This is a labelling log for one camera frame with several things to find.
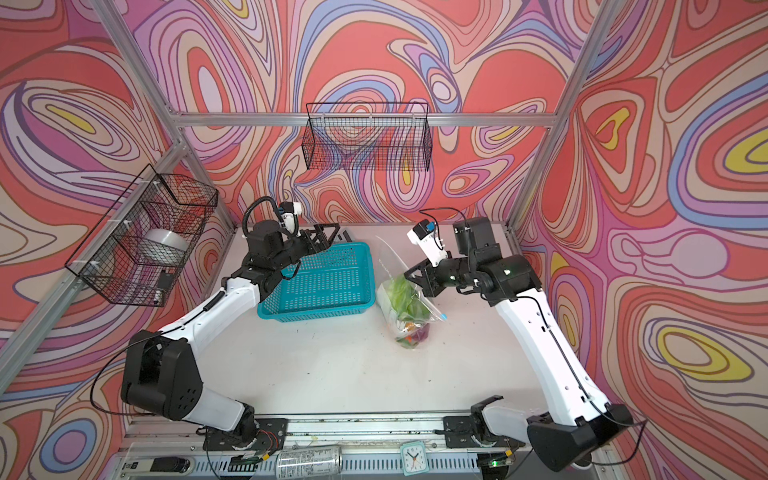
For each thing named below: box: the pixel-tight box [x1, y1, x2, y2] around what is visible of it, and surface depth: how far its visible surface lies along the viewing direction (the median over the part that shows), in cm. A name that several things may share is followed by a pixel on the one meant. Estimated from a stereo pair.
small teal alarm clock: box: [400, 441, 430, 477], surface depth 70 cm
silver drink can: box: [275, 446, 343, 480], surface depth 67 cm
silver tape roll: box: [137, 228, 188, 267], surface depth 74 cm
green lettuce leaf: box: [387, 274, 431, 320], surface depth 72 cm
